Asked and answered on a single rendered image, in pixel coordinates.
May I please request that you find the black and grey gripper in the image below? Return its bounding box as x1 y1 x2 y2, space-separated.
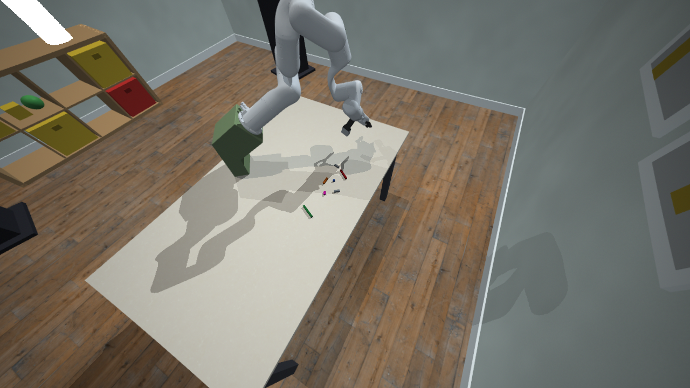
358 113 372 128

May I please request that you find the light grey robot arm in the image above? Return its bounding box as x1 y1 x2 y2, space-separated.
238 0 364 137

